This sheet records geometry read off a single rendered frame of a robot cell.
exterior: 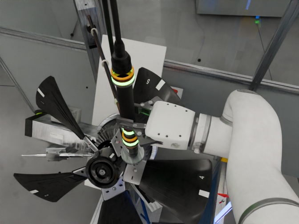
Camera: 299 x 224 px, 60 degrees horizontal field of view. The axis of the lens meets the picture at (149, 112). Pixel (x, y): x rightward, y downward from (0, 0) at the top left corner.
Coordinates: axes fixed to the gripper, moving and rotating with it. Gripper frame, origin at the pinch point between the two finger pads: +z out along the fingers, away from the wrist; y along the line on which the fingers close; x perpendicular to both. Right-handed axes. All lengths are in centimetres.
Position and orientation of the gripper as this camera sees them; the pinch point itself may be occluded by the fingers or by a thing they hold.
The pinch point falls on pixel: (128, 115)
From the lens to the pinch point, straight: 61.1
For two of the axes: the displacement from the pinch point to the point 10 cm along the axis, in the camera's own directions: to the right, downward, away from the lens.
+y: 2.8, -7.9, 5.4
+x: 0.0, -5.6, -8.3
